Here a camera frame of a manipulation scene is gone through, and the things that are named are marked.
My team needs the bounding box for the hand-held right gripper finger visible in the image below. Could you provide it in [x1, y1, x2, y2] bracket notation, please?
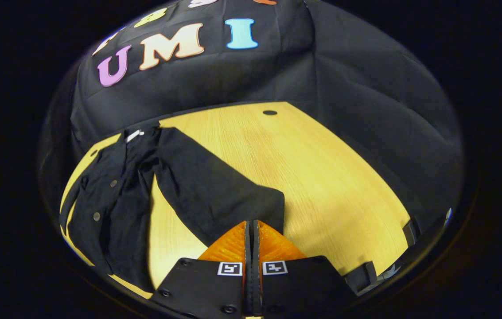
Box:
[150, 220, 252, 317]
[253, 220, 358, 317]

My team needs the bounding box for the black button shirt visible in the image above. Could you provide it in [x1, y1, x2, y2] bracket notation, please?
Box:
[59, 125, 286, 293]

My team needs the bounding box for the black backdrop cloth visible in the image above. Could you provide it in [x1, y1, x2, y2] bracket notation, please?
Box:
[38, 0, 463, 249]

